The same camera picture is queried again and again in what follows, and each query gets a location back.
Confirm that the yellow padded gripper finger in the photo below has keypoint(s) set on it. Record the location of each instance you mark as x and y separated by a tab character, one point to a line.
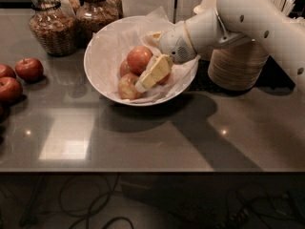
157	69

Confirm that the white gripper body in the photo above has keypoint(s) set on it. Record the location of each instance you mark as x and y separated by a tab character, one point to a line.
175	45

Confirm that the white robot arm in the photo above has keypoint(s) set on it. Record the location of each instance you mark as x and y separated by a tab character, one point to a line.
231	23

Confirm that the right red apple in bowl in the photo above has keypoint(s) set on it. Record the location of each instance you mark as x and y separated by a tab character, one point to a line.
164	80

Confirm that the red apple in bowl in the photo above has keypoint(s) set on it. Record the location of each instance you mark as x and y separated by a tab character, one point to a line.
164	80
126	87
138	59

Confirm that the top red apple in bowl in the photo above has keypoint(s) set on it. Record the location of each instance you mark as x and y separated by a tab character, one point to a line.
138	59

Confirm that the hidden back apple in bowl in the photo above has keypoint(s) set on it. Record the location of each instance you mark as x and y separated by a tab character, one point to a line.
124	68

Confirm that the white bowl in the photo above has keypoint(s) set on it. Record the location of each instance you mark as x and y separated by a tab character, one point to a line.
105	80

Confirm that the front red apple in bowl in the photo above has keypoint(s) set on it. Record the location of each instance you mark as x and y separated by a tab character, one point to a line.
126	87

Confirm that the red apple on table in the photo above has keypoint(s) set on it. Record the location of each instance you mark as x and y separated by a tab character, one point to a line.
10	89
29	69

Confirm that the lower red apple on table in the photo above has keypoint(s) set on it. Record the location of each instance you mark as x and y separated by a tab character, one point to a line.
10	89

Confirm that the red apple at left edge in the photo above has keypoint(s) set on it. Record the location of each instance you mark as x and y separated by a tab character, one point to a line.
6	71

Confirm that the white paper liner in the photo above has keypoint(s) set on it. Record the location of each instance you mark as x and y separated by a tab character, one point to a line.
127	35

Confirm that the rear stack of paper bowls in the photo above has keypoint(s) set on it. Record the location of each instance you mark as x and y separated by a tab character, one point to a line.
204	5

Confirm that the stack of paper bowls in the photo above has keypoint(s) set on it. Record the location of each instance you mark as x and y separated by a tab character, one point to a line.
204	5
237	68

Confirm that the front stack of paper bowls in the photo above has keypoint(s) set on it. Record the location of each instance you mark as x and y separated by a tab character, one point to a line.
237	68

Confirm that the right glass cereal jar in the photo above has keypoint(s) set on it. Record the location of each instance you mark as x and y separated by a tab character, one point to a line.
94	15

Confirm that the left glass cereal jar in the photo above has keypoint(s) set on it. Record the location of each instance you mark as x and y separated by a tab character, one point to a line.
53	27

